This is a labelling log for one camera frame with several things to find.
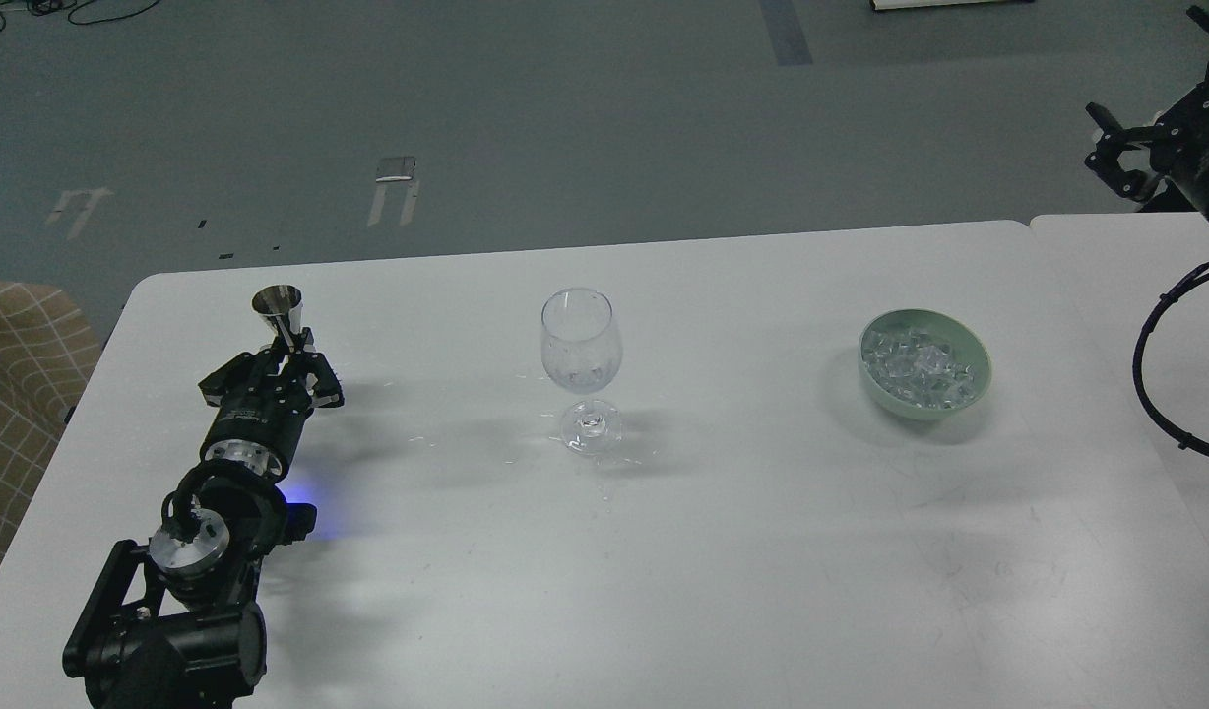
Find clear wine glass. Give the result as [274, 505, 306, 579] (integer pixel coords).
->
[540, 287, 623, 457]

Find metal floor plate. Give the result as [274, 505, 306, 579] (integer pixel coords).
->
[374, 156, 416, 184]

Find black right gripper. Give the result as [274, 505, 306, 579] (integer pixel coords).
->
[1083, 5, 1209, 221]

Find steel cocktail jigger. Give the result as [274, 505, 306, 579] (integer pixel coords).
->
[251, 286, 308, 352]

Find green bowl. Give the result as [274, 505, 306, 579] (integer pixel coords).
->
[856, 309, 994, 422]

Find clear ice cubes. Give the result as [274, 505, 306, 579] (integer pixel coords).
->
[861, 327, 979, 410]

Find black floor cable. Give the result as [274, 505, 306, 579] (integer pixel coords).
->
[0, 0, 162, 40]

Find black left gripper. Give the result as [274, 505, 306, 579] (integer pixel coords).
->
[198, 329, 345, 482]

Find checkered brown cushion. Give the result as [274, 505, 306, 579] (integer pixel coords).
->
[0, 279, 103, 566]

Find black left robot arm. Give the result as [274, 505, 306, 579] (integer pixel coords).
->
[63, 328, 345, 708]

